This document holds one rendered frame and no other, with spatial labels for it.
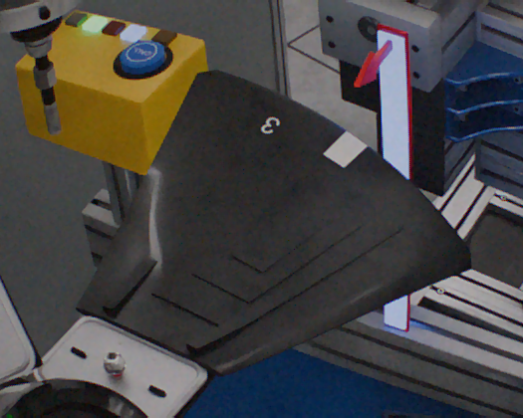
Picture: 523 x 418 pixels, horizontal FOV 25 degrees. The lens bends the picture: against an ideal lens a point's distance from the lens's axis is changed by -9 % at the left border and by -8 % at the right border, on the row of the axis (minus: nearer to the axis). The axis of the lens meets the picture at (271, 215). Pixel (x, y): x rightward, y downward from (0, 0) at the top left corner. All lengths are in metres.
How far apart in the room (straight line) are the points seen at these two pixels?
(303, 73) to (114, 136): 1.72
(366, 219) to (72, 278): 1.22
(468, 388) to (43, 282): 0.94
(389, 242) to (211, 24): 1.35
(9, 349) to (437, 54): 0.76
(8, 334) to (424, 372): 0.59
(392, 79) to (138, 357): 0.33
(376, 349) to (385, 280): 0.39
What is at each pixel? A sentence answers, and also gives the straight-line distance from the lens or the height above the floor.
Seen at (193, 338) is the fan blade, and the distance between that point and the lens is 0.69.
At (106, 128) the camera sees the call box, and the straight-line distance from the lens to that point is 1.09.
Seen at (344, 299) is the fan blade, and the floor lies 1.16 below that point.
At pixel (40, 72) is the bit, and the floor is 1.40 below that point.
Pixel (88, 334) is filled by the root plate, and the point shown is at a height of 1.18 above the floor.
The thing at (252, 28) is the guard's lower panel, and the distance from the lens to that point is 2.24.
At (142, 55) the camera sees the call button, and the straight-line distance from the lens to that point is 1.07.
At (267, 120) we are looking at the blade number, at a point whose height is 1.18.
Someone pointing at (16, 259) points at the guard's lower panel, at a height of 0.46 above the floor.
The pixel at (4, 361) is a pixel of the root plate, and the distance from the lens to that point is 0.63.
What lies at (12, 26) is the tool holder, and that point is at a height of 1.45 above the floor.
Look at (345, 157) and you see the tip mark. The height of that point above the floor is 1.16.
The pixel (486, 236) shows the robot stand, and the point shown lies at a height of 0.21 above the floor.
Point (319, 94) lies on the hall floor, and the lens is 2.72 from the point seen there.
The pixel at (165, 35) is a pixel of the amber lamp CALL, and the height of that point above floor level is 1.08.
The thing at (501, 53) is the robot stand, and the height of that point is 0.90.
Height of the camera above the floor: 1.72
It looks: 44 degrees down
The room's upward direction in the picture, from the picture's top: 6 degrees counter-clockwise
